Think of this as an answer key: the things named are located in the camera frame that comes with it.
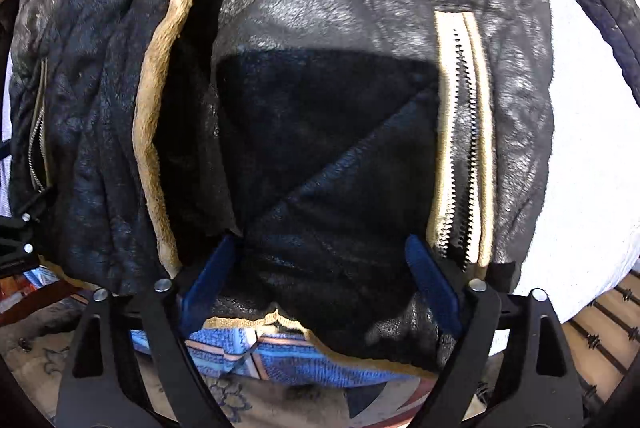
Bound blue patterned blanket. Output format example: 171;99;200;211
127;325;441;391

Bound white bed sheet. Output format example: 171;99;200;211
490;0;640;356

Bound black leather jacket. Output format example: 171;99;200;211
7;0;640;376

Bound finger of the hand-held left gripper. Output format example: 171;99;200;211
0;188;56;279

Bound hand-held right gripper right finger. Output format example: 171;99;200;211
404;233;586;428

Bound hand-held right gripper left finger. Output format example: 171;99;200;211
55;233;238;428

